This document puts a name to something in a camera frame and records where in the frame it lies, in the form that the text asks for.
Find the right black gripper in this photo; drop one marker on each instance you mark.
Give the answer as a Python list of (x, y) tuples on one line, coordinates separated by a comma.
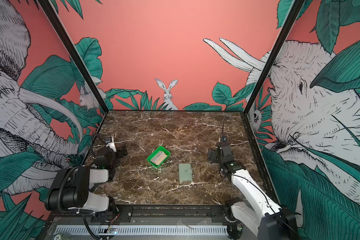
[(216, 153)]

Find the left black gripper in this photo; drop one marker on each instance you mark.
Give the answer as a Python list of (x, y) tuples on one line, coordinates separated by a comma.
[(119, 154)]

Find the green plastic card tray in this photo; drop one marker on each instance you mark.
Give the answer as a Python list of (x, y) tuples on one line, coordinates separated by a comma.
[(160, 148)]

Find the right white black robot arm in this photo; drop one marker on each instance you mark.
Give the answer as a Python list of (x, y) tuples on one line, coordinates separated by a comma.
[(262, 216)]

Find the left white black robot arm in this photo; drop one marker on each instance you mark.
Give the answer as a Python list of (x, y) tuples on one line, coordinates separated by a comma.
[(73, 189)]

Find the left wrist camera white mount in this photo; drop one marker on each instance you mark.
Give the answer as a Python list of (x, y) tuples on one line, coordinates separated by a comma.
[(110, 142)]

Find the black front mounting rail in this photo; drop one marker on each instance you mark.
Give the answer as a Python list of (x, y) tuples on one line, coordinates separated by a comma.
[(123, 213)]

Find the left black frame post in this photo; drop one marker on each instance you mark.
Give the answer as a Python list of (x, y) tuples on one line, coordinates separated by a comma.
[(58, 26)]

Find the black frame post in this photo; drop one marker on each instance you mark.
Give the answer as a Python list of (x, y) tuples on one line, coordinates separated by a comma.
[(58, 26), (288, 24)]

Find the white perforated cable duct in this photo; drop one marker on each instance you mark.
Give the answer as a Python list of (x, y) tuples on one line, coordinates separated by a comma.
[(129, 230)]

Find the right black frame post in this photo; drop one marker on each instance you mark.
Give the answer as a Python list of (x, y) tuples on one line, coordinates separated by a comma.
[(288, 24)]

